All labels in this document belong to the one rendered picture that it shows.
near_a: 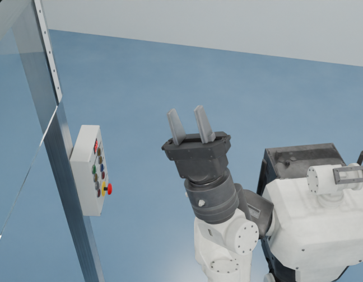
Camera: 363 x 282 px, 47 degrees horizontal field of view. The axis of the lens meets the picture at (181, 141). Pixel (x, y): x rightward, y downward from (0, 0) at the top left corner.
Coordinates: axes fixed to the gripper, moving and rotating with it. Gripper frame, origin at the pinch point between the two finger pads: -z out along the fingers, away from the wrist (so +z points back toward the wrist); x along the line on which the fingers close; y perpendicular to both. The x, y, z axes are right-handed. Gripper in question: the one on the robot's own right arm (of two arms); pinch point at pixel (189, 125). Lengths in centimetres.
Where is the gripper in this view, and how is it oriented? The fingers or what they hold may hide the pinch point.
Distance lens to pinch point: 71.3
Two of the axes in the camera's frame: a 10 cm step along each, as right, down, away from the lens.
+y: -4.1, 5.0, -7.6
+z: 3.0, 8.6, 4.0
